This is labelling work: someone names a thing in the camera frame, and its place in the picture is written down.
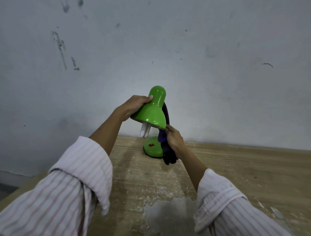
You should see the person's left hand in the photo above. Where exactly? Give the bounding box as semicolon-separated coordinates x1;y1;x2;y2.
116;95;154;122

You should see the person's right hand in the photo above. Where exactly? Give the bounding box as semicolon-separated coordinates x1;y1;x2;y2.
165;125;186;159

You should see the green desk lamp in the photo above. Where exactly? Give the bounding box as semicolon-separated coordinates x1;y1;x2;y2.
130;86;171;159

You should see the dark purple black cloth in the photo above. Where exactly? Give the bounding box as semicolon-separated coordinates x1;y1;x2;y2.
158;129;179;166

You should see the person's left forearm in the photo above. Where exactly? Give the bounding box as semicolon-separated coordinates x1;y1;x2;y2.
89;109;125;156

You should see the person's right forearm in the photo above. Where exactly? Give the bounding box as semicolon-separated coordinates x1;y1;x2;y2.
178;147;207;192

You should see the white light bulb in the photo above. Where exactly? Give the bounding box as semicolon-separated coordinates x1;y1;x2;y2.
139;122;152;139

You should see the white striped shirt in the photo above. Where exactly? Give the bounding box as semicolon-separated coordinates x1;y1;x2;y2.
0;136;293;236

